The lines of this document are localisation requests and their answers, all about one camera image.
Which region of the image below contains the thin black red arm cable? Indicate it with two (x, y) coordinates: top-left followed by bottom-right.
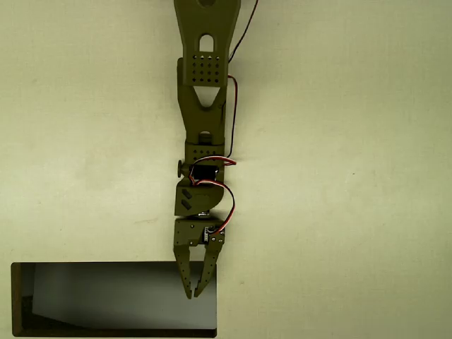
(220, 0), (261, 158)

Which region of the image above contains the red white black servo cable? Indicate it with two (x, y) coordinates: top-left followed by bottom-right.
(189, 155), (238, 237)

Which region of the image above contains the rectangular bin opening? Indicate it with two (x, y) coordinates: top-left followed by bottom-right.
(10, 261), (218, 338)

